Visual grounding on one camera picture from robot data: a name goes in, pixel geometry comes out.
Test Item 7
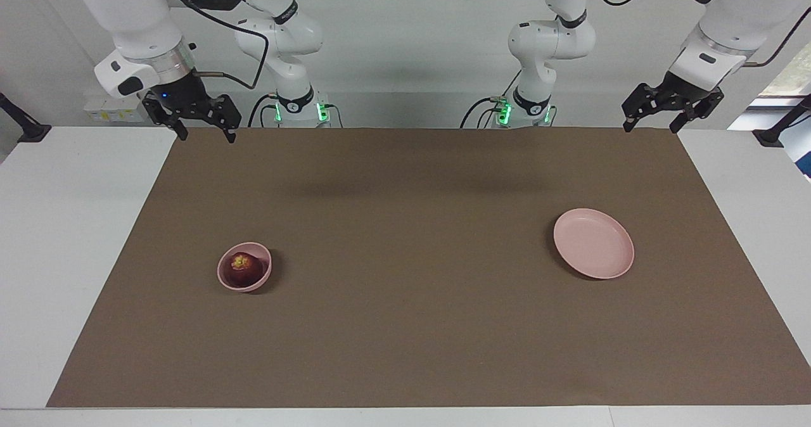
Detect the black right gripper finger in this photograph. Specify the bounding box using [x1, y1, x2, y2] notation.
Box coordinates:
[202, 94, 243, 144]
[142, 97, 189, 142]

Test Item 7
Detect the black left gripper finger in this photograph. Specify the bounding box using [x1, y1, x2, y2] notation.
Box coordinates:
[622, 83, 667, 134]
[670, 91, 725, 134]

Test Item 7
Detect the red apple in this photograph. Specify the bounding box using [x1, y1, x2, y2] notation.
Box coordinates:
[228, 254, 262, 288]

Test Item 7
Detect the pink plate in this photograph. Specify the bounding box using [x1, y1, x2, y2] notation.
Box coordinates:
[553, 208, 635, 281]

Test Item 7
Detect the pink bowl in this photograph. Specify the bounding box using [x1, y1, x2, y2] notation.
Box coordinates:
[217, 241, 274, 293]

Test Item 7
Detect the black clamp stand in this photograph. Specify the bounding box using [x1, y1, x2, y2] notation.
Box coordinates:
[0, 92, 53, 144]
[752, 94, 811, 148]

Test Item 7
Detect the light blue object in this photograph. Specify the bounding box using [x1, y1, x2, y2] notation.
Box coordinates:
[778, 113, 811, 181]

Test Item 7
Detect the brown table mat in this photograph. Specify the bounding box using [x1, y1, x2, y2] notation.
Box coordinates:
[46, 127, 811, 409]

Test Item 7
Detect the white wall socket box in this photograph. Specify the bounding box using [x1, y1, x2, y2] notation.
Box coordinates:
[84, 92, 153, 124]

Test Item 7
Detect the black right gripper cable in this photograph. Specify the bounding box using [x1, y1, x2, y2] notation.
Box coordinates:
[152, 0, 271, 92]

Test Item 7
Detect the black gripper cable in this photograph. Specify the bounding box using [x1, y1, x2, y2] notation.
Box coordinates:
[589, 0, 811, 68]
[152, 0, 271, 92]

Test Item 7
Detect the window with white frame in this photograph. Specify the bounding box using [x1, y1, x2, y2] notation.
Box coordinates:
[757, 42, 811, 108]

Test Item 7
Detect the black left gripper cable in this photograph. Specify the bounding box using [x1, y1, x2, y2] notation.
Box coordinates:
[589, 0, 811, 68]

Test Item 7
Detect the black left base cable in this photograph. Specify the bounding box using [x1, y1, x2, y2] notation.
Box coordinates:
[459, 96, 508, 129]

